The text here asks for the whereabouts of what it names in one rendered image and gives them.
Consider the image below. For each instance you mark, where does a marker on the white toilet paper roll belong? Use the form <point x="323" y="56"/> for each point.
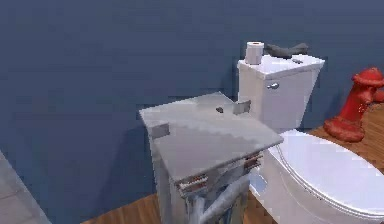
<point x="254" y="53"/>

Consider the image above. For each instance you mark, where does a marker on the red toilet plunger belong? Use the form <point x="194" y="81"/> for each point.
<point x="353" y="110"/>

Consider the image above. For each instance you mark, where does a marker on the dark grey cloth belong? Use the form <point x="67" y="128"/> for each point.
<point x="285" y="51"/>

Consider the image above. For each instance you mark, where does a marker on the grey metal bin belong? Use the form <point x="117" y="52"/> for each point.
<point x="206" y="140"/>

